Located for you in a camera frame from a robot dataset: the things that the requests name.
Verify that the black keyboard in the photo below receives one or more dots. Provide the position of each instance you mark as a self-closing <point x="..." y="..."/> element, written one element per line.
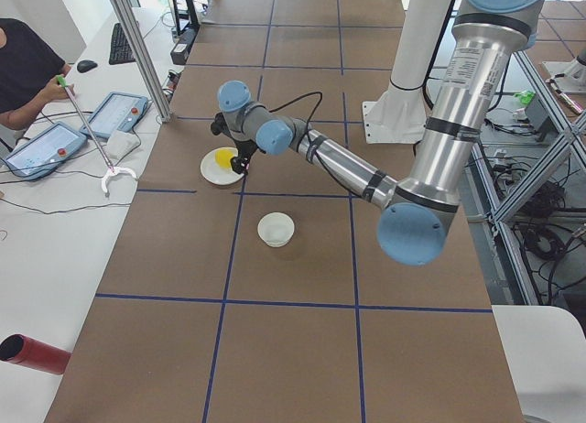
<point x="120" y="50"/>

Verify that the red cylinder tube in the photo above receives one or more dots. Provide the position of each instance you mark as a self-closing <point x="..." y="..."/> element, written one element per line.
<point x="25" y="351"/>

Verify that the person in black shirt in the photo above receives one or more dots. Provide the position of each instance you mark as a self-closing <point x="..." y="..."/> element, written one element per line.
<point x="29" y="72"/>

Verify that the blue teach pendant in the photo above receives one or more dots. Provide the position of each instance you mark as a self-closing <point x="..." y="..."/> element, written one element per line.
<point x="42" y="154"/>
<point x="119" y="111"/>

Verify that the black computer mouse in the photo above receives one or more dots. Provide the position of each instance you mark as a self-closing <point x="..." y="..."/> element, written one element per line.
<point x="84" y="66"/>

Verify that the blue teach pendant near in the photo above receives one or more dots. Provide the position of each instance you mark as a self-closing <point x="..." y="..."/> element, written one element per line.
<point x="42" y="154"/>

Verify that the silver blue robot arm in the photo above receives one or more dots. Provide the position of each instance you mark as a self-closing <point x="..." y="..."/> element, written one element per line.
<point x="417" y="211"/>

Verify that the white round plate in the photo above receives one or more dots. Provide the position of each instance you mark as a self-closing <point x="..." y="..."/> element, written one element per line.
<point x="216" y="175"/>

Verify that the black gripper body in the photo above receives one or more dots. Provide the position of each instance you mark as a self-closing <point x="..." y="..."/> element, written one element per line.
<point x="243" y="151"/>

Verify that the white small bowl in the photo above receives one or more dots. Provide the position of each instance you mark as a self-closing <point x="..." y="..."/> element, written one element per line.
<point x="276" y="229"/>

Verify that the blue teach pendant far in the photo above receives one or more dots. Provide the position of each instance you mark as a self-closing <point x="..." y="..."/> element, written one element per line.
<point x="119" y="111"/>

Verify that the reacher grabber stick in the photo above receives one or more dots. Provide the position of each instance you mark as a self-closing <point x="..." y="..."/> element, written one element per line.
<point x="111" y="169"/>

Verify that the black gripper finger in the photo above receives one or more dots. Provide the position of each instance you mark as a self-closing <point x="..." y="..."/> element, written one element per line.
<point x="244" y="163"/>
<point x="235" y="164"/>

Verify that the white folded cloth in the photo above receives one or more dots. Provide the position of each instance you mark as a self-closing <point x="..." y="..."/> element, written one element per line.
<point x="120" y="144"/>

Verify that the yellow lemon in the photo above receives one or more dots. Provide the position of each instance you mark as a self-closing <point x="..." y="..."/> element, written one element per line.
<point x="223" y="158"/>

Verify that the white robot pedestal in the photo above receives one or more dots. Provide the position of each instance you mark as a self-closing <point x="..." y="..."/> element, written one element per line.
<point x="399" y="115"/>

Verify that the aluminium frame post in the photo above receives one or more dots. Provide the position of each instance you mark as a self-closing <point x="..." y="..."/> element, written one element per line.
<point x="125" y="15"/>

